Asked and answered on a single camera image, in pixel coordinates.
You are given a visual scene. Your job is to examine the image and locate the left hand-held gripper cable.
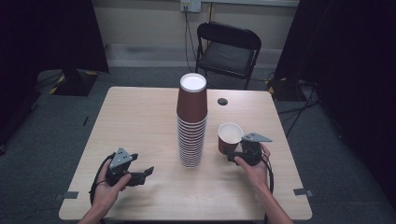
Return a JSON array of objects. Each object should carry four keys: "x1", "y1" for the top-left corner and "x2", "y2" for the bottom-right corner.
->
[{"x1": 89, "y1": 152, "x2": 117, "y2": 206}]

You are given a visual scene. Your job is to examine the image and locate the person's left hand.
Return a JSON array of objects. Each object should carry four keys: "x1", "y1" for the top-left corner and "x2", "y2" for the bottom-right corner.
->
[{"x1": 92, "y1": 161, "x2": 133, "y2": 213}]

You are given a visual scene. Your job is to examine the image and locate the white wall socket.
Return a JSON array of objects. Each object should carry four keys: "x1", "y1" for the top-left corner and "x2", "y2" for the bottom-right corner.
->
[{"x1": 180, "y1": 0, "x2": 203, "y2": 13}]

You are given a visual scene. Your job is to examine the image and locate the right hand-held gripper cable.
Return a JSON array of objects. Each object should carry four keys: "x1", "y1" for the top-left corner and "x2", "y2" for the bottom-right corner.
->
[{"x1": 261, "y1": 155, "x2": 276, "y2": 224}]

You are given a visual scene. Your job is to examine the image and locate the single brown paper cup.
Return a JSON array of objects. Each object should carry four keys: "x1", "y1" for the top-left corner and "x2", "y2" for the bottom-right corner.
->
[{"x1": 218, "y1": 121, "x2": 245, "y2": 156}]

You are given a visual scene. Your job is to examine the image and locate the black stand base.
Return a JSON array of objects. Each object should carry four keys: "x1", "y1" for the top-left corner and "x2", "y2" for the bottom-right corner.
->
[
  {"x1": 49, "y1": 68, "x2": 100, "y2": 97},
  {"x1": 266, "y1": 77, "x2": 318, "y2": 102}
]

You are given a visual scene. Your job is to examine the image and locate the grey tape strip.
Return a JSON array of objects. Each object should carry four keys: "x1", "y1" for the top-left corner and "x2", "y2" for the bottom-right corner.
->
[
  {"x1": 292, "y1": 188, "x2": 314, "y2": 198},
  {"x1": 54, "y1": 190, "x2": 79, "y2": 202}
]

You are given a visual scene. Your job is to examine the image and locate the black floor cables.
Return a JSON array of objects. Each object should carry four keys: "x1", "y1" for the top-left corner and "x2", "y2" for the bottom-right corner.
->
[{"x1": 276, "y1": 83, "x2": 321, "y2": 138}]

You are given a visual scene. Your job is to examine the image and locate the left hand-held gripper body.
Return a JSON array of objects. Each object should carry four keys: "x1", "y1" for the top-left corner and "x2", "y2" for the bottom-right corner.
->
[{"x1": 106, "y1": 147, "x2": 147, "y2": 187}]

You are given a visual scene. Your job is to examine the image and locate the hand-held gripper cable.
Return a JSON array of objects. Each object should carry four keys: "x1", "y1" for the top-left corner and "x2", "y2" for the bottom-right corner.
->
[
  {"x1": 261, "y1": 155, "x2": 276, "y2": 224},
  {"x1": 89, "y1": 152, "x2": 117, "y2": 206}
]

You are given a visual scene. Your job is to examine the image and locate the stack of brown paper cups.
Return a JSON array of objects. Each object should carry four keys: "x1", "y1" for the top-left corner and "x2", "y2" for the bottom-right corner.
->
[{"x1": 176, "y1": 72, "x2": 208, "y2": 169}]

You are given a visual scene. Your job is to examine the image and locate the person's right hand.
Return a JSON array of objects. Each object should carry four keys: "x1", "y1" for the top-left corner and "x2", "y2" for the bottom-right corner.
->
[{"x1": 233, "y1": 143, "x2": 271, "y2": 194}]

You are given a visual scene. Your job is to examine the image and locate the black curtain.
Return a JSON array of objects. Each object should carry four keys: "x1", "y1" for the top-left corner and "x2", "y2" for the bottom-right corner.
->
[
  {"x1": 274, "y1": 0, "x2": 396, "y2": 209},
  {"x1": 0, "y1": 0, "x2": 110, "y2": 150}
]

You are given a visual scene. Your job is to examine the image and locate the black wall socket cable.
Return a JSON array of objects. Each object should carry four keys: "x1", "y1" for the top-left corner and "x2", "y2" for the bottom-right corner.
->
[{"x1": 183, "y1": 7, "x2": 199, "y2": 74}]

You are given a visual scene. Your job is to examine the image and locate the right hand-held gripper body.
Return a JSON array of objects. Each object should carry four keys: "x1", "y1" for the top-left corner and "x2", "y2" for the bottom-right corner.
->
[{"x1": 241, "y1": 132, "x2": 274, "y2": 167}]

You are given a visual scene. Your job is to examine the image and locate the black folding chair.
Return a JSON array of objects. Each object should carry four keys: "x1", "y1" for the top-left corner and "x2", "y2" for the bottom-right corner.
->
[{"x1": 195, "y1": 21, "x2": 262, "y2": 91}]

